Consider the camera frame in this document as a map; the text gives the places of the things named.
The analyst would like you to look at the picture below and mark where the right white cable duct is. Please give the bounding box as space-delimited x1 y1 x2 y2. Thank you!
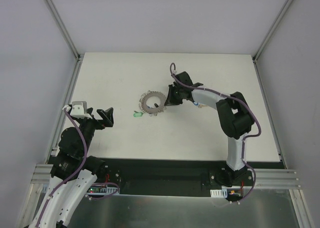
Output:
210 188 228 198

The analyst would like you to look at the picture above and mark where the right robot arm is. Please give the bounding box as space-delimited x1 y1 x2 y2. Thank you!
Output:
165 72 255 187

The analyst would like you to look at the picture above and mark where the front aluminium extrusion right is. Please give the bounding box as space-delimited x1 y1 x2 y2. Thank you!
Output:
254 169 302 190

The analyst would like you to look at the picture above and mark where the right aluminium frame rail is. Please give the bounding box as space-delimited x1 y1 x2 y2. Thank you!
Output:
252 0 295 163

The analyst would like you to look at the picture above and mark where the left aluminium frame rail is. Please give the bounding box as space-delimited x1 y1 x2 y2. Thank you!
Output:
43 0 84 162

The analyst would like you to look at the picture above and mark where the left white cable duct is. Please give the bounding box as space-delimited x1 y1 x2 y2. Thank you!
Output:
87 185 120 197

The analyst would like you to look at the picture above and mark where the metal key organizer ring disc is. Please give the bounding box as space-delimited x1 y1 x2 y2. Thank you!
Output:
138 91 167 116

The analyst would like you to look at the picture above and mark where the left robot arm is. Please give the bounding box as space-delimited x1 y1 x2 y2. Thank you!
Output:
29 101 114 227

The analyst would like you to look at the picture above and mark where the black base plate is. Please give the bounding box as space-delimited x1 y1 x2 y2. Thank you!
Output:
84 156 284 197

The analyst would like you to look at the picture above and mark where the green key tag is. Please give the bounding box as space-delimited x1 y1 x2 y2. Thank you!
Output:
133 112 143 117

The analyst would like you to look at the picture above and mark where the aluminium extrusion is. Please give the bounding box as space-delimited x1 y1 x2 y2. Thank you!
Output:
254 169 302 190
30 164 53 184

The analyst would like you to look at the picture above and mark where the front aluminium extrusion left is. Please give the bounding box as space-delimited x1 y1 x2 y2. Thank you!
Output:
30 164 53 184

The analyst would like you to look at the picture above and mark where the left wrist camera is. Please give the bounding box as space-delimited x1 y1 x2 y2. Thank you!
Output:
70 101 92 119

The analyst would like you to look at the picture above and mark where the aluminium frame rail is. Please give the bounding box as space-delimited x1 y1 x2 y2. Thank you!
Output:
43 0 84 162
252 0 295 163

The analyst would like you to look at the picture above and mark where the white cable duct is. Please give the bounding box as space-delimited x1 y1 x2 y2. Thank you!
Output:
87 185 120 197
210 188 228 198

